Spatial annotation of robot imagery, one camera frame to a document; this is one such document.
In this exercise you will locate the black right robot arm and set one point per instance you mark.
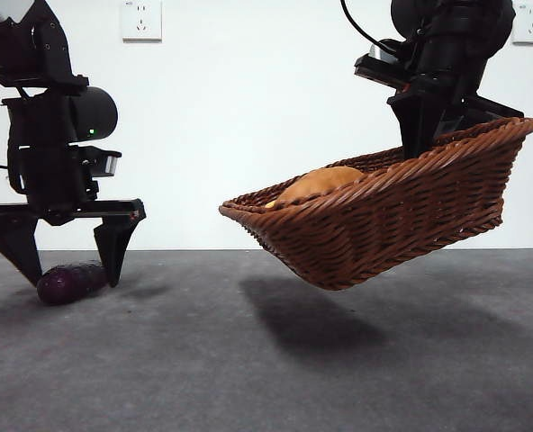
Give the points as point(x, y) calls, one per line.
point(464, 36)

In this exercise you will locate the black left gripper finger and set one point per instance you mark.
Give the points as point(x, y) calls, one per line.
point(115, 243)
point(14, 238)

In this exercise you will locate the brown woven wicker basket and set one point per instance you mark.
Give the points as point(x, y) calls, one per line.
point(383, 225)

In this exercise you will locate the yellow corn cob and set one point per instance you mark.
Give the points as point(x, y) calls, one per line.
point(270, 204)

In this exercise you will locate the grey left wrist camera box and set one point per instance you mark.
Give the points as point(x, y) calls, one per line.
point(106, 164)

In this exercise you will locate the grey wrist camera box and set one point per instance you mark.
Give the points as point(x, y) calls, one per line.
point(379, 65)
point(106, 164)

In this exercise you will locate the brown potato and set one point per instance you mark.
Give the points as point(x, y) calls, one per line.
point(325, 182)

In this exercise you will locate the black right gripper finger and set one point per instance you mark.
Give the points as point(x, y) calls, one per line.
point(467, 120)
point(417, 121)

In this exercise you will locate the purple eggplant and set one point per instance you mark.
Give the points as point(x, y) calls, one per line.
point(68, 283)

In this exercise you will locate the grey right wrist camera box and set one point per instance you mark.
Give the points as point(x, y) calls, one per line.
point(379, 65)

